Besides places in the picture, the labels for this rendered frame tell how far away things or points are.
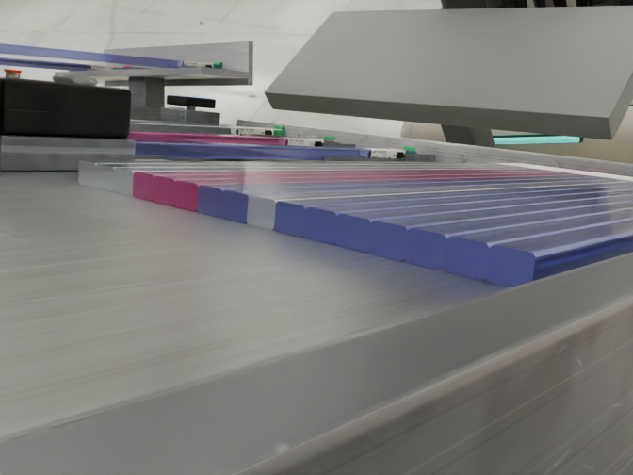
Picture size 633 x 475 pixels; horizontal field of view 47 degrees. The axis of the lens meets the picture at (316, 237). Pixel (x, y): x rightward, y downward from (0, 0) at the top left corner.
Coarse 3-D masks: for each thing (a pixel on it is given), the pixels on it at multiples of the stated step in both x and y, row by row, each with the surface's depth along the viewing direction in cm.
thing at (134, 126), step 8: (136, 128) 76; (144, 128) 77; (152, 128) 77; (160, 128) 78; (168, 128) 79; (176, 128) 80; (184, 128) 81; (192, 128) 82; (200, 128) 82; (208, 128) 83; (216, 128) 84; (224, 128) 85; (232, 128) 86; (272, 128) 92
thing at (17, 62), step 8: (0, 64) 106; (8, 64) 107; (16, 64) 108; (24, 64) 109; (32, 64) 110; (40, 64) 111; (48, 64) 112; (56, 64) 114; (64, 64) 115; (72, 64) 116; (80, 64) 117; (88, 64) 118
